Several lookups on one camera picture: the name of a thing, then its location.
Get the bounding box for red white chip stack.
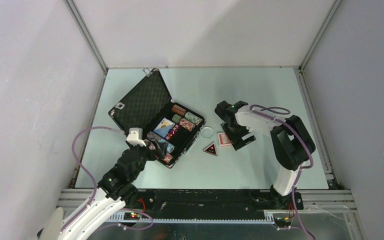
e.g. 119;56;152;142
179;118;196;132

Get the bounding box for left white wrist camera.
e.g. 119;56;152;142
126;127;147;147

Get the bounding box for red dice in case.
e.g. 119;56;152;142
165;124;180;141

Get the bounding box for light blue chip stack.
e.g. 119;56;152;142
159;139;175;153

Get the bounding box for brown chip stack in case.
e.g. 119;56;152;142
171;104;187;117

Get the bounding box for red chip stack in case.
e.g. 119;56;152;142
161;153;173;165

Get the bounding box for clear round dealer button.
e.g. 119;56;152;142
200;126;214;139

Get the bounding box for blue playing card deck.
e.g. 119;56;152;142
153;117;176;138

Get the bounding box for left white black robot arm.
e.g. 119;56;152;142
37;140;164;240

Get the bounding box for red playing card deck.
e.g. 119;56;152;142
217;132;233;148

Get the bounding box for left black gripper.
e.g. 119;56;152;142
128;137;168;181

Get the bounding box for black triangular all-in button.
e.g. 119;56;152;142
203;142;218;156

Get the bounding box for black aluminium poker case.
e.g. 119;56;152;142
108;68;206;169

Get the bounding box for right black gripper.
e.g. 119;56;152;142
221;122;256;151

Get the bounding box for green white chip stack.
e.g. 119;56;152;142
184;111;202;126

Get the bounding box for green chip stack in case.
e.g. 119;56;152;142
171;114;183;124

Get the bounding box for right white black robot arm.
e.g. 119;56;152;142
214;100;316;209

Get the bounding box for purple chip stack in case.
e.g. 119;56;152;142
146;131;161;142

